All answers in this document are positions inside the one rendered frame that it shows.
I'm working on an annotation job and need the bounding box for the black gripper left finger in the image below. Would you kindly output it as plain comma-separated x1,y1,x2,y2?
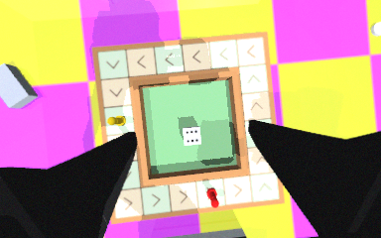
0,131,138,238

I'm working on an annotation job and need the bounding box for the white die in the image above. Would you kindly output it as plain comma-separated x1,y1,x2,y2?
183,126,201,146

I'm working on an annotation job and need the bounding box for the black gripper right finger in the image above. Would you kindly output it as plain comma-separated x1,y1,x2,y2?
248,120,381,236

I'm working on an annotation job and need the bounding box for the red game pawn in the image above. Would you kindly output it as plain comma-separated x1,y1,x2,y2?
206,187,219,207

